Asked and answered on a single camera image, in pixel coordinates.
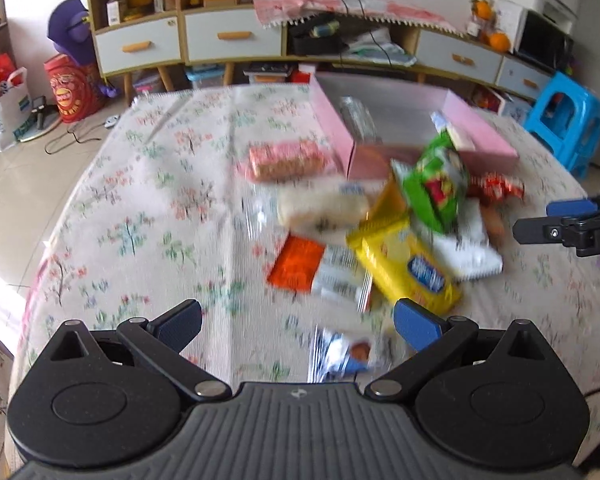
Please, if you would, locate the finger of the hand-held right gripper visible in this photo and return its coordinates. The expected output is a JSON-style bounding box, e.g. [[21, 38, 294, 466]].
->
[[512, 216, 581, 247], [546, 194, 600, 218]]

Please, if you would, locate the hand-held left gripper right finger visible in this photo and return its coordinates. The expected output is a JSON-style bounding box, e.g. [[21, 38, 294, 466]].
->
[[364, 298, 552, 403]]

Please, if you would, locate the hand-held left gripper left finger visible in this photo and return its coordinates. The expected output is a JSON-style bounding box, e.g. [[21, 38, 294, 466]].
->
[[50, 298, 232, 404]]

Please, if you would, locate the sausage stick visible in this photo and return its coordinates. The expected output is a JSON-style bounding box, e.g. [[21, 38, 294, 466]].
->
[[484, 206, 507, 248]]

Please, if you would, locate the red snack packet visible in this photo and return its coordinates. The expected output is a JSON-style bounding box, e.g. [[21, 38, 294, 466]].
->
[[467, 172, 526, 202]]

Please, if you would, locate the yellow snack packet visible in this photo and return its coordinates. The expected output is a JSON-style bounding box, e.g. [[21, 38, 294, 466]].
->
[[346, 219, 462, 312]]

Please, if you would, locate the white and blue snack packet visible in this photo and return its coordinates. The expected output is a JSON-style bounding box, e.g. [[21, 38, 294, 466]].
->
[[427, 199, 504, 282]]

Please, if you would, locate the small blue snack packet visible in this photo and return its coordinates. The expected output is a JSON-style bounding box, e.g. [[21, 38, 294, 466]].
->
[[307, 329, 378, 383]]

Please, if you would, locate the white barcode snack packet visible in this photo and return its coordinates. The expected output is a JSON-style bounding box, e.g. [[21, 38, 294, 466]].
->
[[310, 244, 376, 313]]

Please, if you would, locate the green snack packet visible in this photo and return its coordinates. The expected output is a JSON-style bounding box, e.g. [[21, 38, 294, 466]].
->
[[391, 131, 470, 234]]

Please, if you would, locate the gold snack packet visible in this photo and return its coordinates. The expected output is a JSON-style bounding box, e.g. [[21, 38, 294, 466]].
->
[[366, 179, 412, 231]]

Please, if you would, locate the cream bread packet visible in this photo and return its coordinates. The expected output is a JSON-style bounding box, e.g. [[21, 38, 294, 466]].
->
[[430, 111, 477, 153]]

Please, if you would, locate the orange snack packet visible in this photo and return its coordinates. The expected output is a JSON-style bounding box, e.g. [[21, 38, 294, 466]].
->
[[266, 235, 327, 295]]

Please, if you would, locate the clear white bread packet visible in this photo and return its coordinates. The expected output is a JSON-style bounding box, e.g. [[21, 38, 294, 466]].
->
[[245, 182, 372, 235]]

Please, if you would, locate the pink cardboard box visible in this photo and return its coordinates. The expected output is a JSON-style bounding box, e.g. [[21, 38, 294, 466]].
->
[[307, 72, 520, 181]]

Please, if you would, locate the pink rice cracker packet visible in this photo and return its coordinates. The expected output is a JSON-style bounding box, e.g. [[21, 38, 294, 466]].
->
[[237, 141, 333, 183]]

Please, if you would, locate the grey clear snack packet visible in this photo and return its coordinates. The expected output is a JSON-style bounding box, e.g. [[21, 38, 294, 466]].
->
[[339, 96, 382, 142]]

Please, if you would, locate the blue plastic stool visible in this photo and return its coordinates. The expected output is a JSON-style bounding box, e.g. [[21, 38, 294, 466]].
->
[[522, 71, 600, 181]]

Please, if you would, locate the floral tablecloth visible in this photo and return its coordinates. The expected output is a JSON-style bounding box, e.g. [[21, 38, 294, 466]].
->
[[5, 82, 600, 480]]

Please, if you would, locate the black microwave oven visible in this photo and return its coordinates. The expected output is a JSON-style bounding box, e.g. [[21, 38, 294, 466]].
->
[[514, 9, 576, 74]]

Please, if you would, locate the wooden tv stand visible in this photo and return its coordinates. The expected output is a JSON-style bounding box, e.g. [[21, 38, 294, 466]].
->
[[282, 7, 556, 106]]

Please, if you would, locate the pile of papers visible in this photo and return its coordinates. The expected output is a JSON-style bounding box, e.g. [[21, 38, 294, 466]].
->
[[346, 27, 417, 68]]

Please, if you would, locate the red round bag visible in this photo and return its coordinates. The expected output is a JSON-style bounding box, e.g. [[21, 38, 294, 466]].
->
[[43, 52, 107, 124]]

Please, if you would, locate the white shopping bag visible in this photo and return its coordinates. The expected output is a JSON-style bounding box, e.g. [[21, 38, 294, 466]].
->
[[0, 67, 32, 154]]

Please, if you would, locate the wooden shelf cabinet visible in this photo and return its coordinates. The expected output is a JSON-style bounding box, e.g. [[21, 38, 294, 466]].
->
[[84, 0, 287, 107]]

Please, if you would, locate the black storage box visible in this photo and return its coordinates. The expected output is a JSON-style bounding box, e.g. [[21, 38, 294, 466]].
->
[[286, 19, 350, 57]]

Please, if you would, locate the purple plush toy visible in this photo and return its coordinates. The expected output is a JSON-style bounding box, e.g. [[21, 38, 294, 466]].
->
[[47, 0, 95, 67]]

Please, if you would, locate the pink lace cloth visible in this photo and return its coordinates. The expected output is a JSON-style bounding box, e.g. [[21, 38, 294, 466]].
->
[[251, 0, 467, 37]]

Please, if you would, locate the black floor cable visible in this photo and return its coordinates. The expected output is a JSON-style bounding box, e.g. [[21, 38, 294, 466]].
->
[[44, 119, 108, 156]]

